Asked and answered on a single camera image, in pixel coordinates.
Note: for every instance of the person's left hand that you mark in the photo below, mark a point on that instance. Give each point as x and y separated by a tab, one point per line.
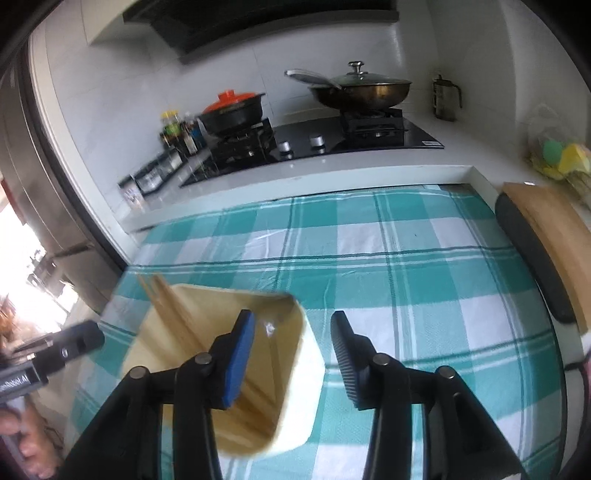
41	458

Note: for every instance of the wooden cutting board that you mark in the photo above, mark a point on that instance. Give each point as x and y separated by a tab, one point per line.
555	245

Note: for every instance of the cream plastic utensil holder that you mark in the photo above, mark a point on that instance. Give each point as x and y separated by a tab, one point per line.
302	367

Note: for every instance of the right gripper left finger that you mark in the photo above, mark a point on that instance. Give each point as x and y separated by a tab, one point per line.
209	381

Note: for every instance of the sauce bottles group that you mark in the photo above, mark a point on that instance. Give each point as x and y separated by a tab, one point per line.
183	134

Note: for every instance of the black gas stove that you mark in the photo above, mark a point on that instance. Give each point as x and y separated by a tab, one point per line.
262	144

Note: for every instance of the stainless steel refrigerator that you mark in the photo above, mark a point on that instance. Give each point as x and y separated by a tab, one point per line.
46	198

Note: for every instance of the yellow green sponge bag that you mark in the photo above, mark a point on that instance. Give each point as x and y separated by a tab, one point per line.
563	162

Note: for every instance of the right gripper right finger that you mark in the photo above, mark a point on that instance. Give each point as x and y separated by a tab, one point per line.
378	382

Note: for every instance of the black pot with red lid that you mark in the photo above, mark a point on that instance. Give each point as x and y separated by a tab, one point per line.
232	111

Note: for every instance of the teal checkered tablecloth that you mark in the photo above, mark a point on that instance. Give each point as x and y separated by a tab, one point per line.
428	275

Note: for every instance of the dark wok with lid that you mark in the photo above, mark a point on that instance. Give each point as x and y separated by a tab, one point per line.
357	91

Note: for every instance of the glass french press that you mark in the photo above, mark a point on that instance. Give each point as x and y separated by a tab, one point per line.
447	99

